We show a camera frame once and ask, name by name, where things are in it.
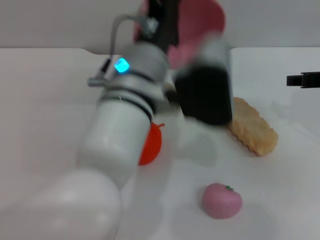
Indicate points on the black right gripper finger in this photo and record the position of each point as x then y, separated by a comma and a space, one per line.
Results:
305, 80

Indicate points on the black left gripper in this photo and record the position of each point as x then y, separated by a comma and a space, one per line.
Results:
165, 22

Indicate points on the pink plastic bowl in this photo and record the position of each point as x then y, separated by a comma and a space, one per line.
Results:
200, 22

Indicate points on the orange toy fruit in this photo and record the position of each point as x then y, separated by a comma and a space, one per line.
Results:
151, 147

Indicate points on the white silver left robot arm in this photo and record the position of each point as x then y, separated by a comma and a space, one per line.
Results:
117, 125

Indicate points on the toasted bread slice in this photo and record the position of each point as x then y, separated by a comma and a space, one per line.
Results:
252, 132

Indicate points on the pink toy peach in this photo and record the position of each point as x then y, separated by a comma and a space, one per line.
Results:
221, 201

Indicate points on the left wrist camera housing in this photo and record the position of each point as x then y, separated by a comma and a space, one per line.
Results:
205, 95

